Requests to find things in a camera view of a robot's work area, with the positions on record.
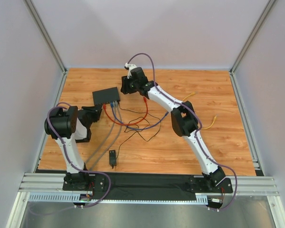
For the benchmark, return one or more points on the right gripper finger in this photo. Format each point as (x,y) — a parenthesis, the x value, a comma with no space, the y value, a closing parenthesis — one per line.
(129,89)
(124,80)

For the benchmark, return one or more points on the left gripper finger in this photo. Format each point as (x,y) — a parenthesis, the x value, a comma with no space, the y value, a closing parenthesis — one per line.
(92,109)
(95,115)

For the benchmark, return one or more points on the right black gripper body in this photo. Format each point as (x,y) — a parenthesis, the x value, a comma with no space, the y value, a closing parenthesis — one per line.
(124,85)

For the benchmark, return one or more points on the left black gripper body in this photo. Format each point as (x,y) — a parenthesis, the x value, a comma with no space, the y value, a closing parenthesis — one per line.
(95,112)

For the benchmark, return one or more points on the black network switch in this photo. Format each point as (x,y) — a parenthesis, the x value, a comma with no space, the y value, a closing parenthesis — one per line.
(106,96)

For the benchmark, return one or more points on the black power adapter with cord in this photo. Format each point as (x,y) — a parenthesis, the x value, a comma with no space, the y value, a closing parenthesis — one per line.
(113,155)

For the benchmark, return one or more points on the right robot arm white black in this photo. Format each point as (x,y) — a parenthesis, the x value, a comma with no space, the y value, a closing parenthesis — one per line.
(183,119)

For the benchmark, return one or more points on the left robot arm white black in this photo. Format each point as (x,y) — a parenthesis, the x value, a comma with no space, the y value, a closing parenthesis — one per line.
(69,126)

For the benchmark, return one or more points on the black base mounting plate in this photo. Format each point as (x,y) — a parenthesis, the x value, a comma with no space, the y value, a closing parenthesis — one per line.
(139,186)

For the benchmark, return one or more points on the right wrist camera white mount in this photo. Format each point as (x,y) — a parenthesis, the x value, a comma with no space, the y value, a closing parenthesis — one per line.
(129,68)

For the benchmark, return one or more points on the aluminium front rail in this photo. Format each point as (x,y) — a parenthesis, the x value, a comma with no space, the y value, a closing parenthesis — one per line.
(53,182)

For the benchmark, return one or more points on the left aluminium frame post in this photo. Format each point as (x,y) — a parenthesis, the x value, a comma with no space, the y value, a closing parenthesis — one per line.
(40,25)

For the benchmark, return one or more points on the aluminium frame post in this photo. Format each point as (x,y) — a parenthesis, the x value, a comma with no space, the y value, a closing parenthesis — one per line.
(40,25)
(253,34)

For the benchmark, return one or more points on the right aluminium frame post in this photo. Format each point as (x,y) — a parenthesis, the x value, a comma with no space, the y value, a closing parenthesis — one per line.
(253,34)

